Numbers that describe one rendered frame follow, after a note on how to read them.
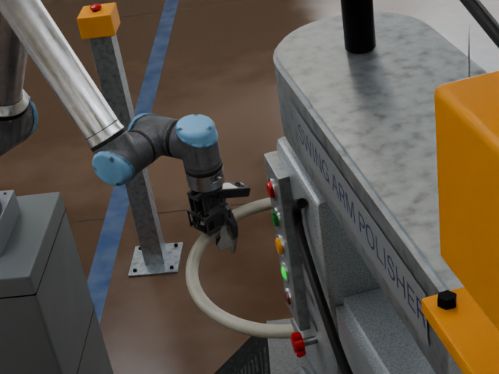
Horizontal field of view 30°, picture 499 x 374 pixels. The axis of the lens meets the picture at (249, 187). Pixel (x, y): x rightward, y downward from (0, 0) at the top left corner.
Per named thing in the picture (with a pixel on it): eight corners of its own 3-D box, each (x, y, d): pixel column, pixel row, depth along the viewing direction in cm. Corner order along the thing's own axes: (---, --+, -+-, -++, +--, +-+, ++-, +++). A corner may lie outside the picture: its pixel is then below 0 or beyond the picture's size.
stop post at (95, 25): (183, 243, 385) (128, -6, 328) (177, 273, 368) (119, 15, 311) (136, 248, 387) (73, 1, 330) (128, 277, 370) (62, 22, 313)
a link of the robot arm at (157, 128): (116, 125, 216) (160, 134, 210) (146, 105, 224) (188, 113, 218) (123, 160, 221) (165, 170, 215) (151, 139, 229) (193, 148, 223)
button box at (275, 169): (316, 327, 146) (295, 174, 131) (300, 332, 145) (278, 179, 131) (301, 297, 153) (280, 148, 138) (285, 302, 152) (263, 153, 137)
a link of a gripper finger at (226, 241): (218, 263, 230) (207, 231, 226) (235, 250, 233) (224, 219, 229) (226, 266, 228) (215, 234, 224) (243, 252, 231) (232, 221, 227)
